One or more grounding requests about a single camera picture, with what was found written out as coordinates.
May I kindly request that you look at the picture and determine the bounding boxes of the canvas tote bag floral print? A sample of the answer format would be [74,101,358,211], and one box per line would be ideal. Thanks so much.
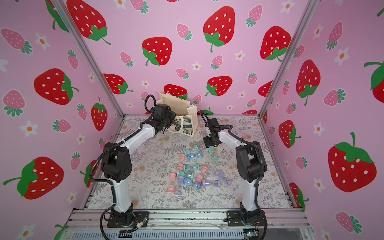
[157,93,198,137]

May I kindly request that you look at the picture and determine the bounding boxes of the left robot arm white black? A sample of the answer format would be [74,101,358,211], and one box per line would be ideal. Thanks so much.
[100,104,176,226]

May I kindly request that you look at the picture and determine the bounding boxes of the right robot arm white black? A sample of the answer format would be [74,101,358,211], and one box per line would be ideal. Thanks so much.
[203,118,268,225]

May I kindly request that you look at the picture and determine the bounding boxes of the teal hourglass number five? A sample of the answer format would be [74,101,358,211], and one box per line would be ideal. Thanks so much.
[183,145,200,156]

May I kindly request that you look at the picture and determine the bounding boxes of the purple hourglass right cluster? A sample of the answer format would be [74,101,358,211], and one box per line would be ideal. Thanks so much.
[216,170,232,186]

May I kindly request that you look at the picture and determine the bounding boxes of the teal hourglass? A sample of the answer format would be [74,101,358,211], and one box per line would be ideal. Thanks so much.
[177,171,186,177]

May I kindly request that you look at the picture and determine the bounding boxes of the blue hourglass number thirty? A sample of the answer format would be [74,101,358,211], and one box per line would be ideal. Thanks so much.
[183,178,193,186]

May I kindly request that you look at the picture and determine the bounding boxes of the blue hourglass front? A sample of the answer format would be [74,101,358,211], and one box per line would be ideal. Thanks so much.
[194,183,201,190]

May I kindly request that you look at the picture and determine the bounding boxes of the pink hourglass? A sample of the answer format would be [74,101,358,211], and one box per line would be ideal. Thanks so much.
[169,181,176,189]

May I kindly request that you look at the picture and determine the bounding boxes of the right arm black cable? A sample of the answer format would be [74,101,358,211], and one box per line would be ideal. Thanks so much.
[200,109,268,240]

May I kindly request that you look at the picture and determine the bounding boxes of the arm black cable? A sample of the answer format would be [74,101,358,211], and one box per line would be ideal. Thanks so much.
[200,109,268,240]
[88,94,157,240]

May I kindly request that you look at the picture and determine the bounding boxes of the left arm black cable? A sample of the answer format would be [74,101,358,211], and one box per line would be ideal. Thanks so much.
[88,94,157,240]

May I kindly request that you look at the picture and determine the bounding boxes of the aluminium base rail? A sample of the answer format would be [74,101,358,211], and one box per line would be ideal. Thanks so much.
[64,208,313,240]

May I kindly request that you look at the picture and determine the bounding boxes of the left aluminium corner post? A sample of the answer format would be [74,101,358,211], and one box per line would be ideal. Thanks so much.
[53,0,125,119]

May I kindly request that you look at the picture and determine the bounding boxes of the aluminium corner frame post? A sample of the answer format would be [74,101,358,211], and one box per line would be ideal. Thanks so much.
[258,0,320,119]

